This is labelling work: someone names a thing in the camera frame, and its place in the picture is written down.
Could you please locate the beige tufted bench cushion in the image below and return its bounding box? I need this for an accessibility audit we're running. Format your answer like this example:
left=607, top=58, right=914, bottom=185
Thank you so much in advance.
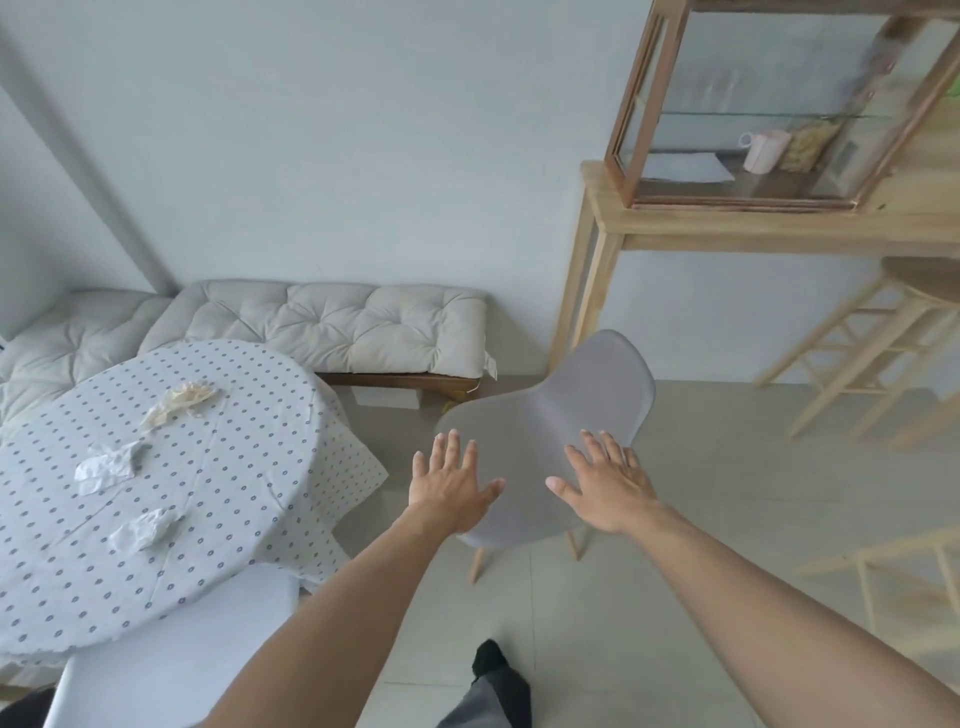
left=0, top=290, right=176, bottom=430
left=137, top=279, right=498, bottom=380

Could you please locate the white paper sheet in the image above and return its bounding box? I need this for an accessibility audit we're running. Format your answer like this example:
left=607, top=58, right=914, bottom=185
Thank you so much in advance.
left=640, top=151, right=737, bottom=184

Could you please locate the person's right forearm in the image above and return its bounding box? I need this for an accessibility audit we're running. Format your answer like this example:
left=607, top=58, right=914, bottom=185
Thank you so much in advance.
left=621, top=501, right=960, bottom=728

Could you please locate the clear bag of snacks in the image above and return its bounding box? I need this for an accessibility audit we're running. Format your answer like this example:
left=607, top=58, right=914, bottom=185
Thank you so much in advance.
left=780, top=117, right=842, bottom=174

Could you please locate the grey plastic chair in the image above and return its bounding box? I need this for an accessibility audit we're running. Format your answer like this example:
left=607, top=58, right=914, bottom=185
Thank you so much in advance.
left=435, top=328, right=658, bottom=587

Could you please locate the grey trouser leg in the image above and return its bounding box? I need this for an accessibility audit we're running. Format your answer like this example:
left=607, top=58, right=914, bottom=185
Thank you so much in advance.
left=433, top=663, right=534, bottom=728

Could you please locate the light wooden console table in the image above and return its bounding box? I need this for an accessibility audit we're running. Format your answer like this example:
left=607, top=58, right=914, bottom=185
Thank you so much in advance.
left=546, top=159, right=960, bottom=378

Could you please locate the pink mug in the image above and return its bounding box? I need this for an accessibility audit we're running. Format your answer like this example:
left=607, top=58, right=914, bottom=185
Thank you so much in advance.
left=738, top=129, right=793, bottom=176

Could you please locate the white dotted tablecloth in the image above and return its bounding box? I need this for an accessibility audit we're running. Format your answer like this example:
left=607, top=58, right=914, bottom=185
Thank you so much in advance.
left=0, top=339, right=390, bottom=670

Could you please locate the person's left forearm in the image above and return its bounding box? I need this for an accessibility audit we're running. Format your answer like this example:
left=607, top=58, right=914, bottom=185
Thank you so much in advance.
left=178, top=504, right=460, bottom=728

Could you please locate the person's left hand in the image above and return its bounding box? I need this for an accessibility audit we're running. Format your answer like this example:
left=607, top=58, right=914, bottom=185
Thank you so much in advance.
left=411, top=429, right=505, bottom=536

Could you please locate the crumpled beige tissue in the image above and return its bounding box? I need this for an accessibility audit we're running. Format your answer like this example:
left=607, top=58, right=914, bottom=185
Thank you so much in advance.
left=138, top=381, right=221, bottom=433

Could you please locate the crumpled white tissue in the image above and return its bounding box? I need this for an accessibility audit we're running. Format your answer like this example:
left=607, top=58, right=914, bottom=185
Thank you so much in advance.
left=108, top=507, right=182, bottom=553
left=73, top=440, right=152, bottom=498

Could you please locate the wooden glass display cabinet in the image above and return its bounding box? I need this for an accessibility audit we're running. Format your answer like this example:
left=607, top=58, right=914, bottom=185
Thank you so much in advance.
left=604, top=0, right=960, bottom=216

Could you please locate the black sock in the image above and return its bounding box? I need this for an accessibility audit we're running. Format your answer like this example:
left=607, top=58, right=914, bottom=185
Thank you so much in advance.
left=471, top=638, right=513, bottom=680

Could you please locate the white plastic chair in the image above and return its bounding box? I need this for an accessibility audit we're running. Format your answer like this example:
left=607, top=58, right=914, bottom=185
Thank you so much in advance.
left=43, top=573, right=303, bottom=728

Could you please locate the dark wooden bench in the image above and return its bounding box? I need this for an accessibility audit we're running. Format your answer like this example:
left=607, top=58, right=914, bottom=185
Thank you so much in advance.
left=315, top=370, right=483, bottom=404

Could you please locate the light wooden bar stool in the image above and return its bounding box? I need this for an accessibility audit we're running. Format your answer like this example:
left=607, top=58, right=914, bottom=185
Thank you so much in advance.
left=793, top=525, right=960, bottom=665
left=753, top=255, right=960, bottom=453

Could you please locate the person's right hand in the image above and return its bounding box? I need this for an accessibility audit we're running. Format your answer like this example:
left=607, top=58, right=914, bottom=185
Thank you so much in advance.
left=546, top=429, right=666, bottom=536

